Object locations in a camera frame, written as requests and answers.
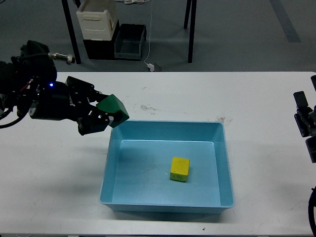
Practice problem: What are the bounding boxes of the black box under crate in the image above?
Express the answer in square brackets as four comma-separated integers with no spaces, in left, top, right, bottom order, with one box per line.
[83,21,120,60]

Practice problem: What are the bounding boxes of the black table leg left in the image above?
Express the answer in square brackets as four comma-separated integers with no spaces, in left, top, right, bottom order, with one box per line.
[61,0,81,64]

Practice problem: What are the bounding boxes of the dark grey storage bin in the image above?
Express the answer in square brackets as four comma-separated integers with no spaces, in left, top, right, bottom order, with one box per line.
[114,24,147,61]

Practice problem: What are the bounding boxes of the white cable with plug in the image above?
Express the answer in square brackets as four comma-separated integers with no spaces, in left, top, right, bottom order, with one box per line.
[116,0,156,73]

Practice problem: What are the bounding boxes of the light blue plastic tray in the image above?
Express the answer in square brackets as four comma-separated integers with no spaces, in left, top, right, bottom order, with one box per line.
[99,120,235,214]

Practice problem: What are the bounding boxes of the yellow wooden block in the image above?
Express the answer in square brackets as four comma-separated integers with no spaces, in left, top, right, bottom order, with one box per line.
[169,157,190,182]

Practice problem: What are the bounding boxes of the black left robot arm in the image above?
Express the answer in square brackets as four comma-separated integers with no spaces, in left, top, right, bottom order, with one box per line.
[0,40,111,135]

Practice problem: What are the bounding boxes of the black table leg right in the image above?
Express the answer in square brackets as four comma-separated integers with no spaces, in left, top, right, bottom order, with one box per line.
[183,0,197,63]

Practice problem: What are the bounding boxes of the green wooden block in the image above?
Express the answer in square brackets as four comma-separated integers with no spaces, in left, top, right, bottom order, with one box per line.
[96,94,129,128]

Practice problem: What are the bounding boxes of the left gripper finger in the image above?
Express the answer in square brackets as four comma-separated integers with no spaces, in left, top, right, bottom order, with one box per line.
[77,109,113,136]
[65,76,108,104]

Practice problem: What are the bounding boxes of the black table leg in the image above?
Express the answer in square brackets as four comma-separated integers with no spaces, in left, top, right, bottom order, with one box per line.
[183,0,197,63]
[61,0,81,64]

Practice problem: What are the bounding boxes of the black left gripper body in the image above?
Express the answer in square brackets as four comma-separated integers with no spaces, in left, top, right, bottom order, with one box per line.
[29,82,89,121]

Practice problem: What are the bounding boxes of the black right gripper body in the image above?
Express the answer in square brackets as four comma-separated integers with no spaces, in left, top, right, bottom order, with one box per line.
[305,137,316,163]

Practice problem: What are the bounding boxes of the cream plastic crate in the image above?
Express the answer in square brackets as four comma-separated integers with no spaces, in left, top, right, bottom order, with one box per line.
[77,0,118,41]

